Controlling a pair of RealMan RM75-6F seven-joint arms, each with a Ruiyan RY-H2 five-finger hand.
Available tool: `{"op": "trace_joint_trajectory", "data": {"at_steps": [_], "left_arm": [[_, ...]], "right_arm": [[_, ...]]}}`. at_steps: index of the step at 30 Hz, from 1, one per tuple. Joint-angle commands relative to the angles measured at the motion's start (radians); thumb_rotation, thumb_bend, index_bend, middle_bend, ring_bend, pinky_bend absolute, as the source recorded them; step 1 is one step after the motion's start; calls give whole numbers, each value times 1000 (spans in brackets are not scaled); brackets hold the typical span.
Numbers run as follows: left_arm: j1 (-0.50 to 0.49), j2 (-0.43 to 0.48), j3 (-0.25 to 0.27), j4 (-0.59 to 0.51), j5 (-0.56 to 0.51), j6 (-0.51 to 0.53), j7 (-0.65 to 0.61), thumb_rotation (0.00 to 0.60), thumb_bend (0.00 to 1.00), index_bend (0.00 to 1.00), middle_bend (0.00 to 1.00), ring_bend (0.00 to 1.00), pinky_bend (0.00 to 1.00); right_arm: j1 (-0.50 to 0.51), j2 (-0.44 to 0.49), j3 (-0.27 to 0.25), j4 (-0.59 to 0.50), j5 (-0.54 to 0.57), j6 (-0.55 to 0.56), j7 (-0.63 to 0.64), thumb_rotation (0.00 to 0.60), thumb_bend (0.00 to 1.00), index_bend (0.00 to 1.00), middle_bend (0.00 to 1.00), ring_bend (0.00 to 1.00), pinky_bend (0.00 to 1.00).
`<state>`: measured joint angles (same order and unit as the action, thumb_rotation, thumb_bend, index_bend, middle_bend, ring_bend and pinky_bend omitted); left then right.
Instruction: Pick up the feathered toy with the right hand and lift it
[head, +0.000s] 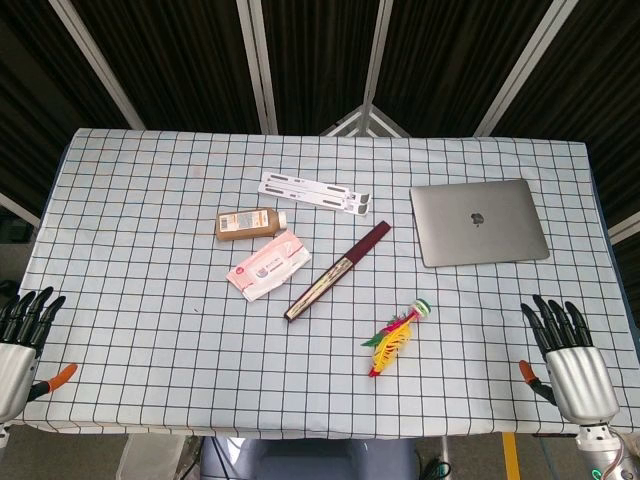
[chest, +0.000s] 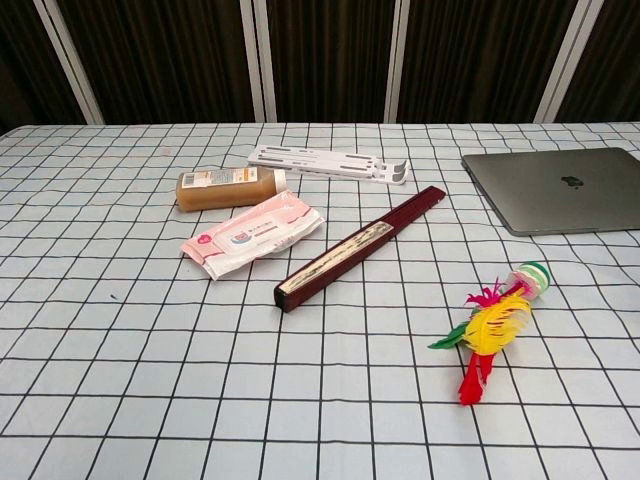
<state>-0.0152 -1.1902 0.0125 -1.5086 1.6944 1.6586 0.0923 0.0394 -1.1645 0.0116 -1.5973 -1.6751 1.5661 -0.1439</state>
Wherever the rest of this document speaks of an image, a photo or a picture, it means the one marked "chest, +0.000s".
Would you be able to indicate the colourful feather shuttlecock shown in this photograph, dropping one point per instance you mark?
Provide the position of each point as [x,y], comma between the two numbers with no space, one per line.
[500,320]

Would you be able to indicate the dark red folded fan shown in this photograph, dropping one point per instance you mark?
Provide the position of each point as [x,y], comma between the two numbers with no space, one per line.
[350,250]

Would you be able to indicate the white folding laptop stand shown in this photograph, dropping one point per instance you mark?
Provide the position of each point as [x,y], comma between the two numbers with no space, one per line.
[325,162]

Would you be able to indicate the brown juice bottle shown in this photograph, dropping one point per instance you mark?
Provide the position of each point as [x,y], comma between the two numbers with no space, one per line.
[225,187]

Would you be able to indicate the white grid tablecloth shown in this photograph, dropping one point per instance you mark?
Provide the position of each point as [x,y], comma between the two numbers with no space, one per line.
[150,375]

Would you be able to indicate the dark folding screen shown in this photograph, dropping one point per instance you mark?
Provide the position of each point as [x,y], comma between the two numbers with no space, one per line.
[320,60]

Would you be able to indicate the pink wet wipes pack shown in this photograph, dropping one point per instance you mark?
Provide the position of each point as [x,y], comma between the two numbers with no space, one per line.
[250,235]

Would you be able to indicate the grey laptop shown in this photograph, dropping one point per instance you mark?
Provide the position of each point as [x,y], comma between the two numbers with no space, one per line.
[560,187]

